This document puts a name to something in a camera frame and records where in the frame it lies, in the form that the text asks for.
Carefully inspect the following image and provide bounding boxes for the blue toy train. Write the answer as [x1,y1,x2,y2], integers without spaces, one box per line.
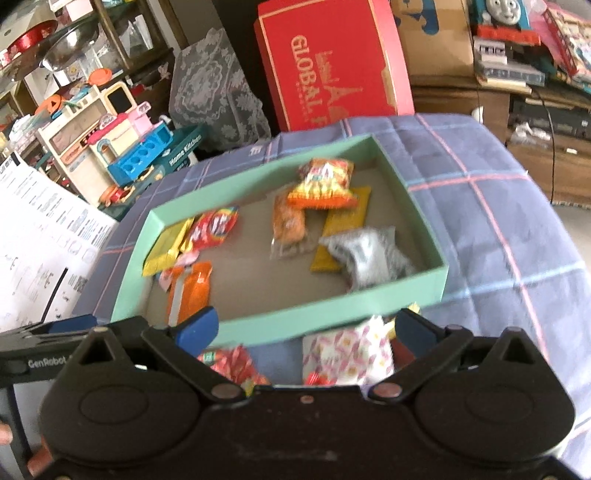
[468,0,541,44]

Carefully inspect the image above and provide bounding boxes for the red gift box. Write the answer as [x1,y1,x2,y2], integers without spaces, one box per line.
[254,0,415,132]

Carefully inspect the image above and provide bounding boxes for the silver grey snack packet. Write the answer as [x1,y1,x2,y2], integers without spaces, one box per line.
[318,226,416,291]

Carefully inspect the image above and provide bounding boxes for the grey lace cloth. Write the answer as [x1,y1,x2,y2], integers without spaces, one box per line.
[168,28,273,153]

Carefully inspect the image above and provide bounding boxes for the metal bowl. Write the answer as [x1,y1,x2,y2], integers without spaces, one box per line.
[37,21,100,72]

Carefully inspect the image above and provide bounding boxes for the white pink patterned packet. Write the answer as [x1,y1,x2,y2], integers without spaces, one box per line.
[302,315,395,386]

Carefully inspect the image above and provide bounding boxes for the green cardboard box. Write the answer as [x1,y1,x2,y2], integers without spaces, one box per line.
[111,134,450,347]

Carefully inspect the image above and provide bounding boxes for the cream pink toy kitchen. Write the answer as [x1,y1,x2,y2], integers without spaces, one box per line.
[37,83,155,204]

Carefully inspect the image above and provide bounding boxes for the blue toy rack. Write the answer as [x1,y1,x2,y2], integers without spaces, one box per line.
[107,122,174,185]

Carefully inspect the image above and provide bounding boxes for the teal toy box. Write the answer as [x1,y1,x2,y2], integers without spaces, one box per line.
[99,122,208,217]

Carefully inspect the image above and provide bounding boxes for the red gold patterned packet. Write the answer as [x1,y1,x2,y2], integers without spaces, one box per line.
[198,344,271,398]

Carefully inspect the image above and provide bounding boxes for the wooden cabinet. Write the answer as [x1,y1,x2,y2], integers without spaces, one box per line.
[411,74,591,204]

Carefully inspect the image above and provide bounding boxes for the mustard yellow snack packet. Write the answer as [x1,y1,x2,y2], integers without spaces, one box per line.
[310,185,372,274]

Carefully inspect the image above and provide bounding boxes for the clear orange-brown snack packet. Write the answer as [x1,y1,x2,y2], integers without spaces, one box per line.
[270,191,308,259]

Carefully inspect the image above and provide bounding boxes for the red rainbow candy packet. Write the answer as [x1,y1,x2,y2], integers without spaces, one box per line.
[182,207,241,254]

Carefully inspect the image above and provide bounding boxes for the orange snack packet silver seam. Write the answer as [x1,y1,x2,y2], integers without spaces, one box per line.
[166,261,213,326]

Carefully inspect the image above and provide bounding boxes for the brown cardboard box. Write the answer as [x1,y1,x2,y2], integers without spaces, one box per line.
[390,0,476,77]

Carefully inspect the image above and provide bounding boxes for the small red packet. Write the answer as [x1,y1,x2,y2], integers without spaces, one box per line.
[392,339,419,370]

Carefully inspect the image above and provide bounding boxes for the pink peach candy packet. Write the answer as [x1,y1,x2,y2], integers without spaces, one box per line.
[159,251,197,291]

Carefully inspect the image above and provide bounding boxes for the orange patterned snack packet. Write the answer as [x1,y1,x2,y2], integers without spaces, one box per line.
[287,158,360,210]

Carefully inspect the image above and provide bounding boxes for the purple plaid blanket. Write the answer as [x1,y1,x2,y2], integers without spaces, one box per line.
[85,113,591,476]

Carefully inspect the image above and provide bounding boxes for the white instruction sheet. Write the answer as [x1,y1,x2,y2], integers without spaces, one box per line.
[0,154,118,333]

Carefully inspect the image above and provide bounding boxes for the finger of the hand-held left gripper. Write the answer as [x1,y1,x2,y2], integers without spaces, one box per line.
[0,330,88,352]
[28,314,99,337]

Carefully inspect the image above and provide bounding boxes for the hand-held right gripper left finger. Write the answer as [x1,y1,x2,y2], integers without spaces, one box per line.
[76,306,245,401]

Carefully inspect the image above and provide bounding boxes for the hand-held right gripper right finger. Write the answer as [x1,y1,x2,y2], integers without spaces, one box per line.
[369,308,543,401]

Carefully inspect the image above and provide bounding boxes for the pink toy package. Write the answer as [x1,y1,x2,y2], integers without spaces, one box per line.
[540,0,591,84]

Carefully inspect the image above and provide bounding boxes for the person's left hand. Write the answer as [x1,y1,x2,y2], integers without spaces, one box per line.
[0,422,49,478]

